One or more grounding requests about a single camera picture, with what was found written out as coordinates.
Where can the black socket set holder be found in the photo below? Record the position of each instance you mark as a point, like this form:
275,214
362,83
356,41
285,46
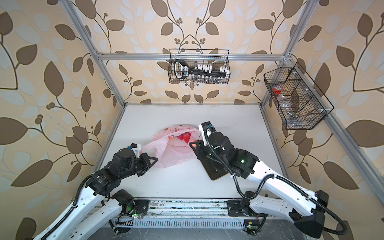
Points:
183,71

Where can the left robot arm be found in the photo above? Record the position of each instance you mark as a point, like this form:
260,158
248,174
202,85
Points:
97,186

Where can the black wire basket back wall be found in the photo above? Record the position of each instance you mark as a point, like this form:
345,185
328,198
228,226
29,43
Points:
215,57

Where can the black wire basket right wall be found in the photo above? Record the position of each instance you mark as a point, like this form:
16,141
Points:
306,105

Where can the pink plastic bag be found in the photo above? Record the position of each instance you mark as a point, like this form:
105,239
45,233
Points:
169,150

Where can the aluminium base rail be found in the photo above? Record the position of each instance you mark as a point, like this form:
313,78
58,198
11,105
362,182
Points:
190,208

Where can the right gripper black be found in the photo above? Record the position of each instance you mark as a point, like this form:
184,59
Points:
197,152

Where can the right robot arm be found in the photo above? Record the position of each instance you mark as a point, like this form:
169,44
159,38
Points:
266,191

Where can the red capped plastic bottle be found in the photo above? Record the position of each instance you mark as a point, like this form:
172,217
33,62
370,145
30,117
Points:
278,93

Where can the black wire basket wall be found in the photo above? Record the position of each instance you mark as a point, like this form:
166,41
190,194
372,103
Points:
215,57
306,105

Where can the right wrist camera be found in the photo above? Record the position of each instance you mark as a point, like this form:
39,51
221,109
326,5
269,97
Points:
208,128

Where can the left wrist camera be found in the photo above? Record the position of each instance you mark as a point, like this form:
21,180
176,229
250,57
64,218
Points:
136,148

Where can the black square tray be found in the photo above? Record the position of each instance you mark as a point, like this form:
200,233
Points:
214,168

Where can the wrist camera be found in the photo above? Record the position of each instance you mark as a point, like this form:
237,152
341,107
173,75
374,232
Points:
136,148
208,128

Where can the red fake strawberry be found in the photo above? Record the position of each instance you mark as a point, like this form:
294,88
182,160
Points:
185,137

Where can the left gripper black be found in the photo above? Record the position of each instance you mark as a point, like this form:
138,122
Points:
145,159

